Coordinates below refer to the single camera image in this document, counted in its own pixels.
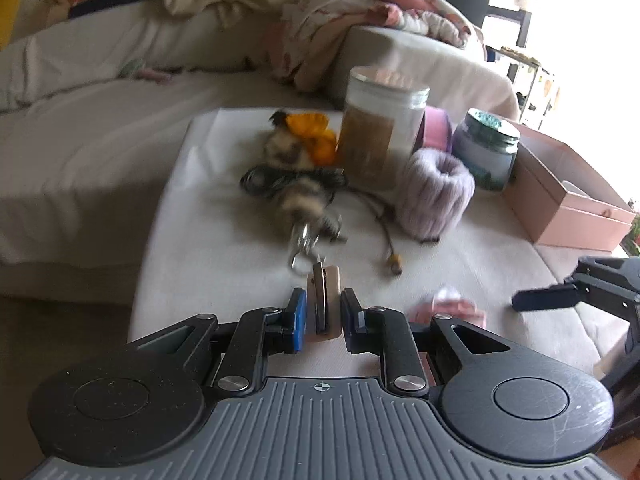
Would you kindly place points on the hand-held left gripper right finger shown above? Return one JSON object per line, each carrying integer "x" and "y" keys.
{"x": 348, "y": 321}

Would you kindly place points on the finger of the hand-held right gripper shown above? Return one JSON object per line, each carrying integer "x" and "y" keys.
{"x": 545, "y": 298}

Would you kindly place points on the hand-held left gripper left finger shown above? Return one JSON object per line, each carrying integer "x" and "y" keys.
{"x": 298, "y": 321}

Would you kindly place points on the beige clip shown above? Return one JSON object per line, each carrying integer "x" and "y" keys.
{"x": 324, "y": 305}

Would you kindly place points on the pink cardboard box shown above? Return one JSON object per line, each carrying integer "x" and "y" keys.
{"x": 560, "y": 185}

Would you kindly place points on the pink and purple sponge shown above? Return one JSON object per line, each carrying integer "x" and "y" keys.
{"x": 436, "y": 130}

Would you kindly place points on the purple fuzzy scrunchie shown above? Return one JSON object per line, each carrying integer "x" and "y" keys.
{"x": 435, "y": 195}

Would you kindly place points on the green-lidded glass jar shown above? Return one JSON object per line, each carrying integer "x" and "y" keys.
{"x": 487, "y": 152}

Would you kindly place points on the fuzzy brown plush charm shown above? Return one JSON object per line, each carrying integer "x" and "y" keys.
{"x": 282, "y": 142}

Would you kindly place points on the tall jar with clear lid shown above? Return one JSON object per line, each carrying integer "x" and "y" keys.
{"x": 377, "y": 135}

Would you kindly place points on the orange plush charm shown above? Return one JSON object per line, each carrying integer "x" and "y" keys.
{"x": 312, "y": 132}

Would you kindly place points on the metal shelf rack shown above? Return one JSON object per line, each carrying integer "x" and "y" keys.
{"x": 530, "y": 75}

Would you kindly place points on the white covered cushion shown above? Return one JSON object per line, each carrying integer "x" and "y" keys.
{"x": 440, "y": 70}

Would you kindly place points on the beige sofa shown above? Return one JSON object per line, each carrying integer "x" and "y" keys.
{"x": 85, "y": 125}

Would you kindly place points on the small pastel toy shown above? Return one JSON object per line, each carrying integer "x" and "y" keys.
{"x": 145, "y": 70}

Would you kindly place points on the pink floral blanket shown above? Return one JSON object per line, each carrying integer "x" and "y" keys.
{"x": 360, "y": 10}

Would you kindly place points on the dark blue flat book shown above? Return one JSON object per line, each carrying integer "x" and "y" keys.
{"x": 115, "y": 2}

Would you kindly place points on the yellow plush pillow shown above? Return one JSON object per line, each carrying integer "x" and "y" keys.
{"x": 12, "y": 5}

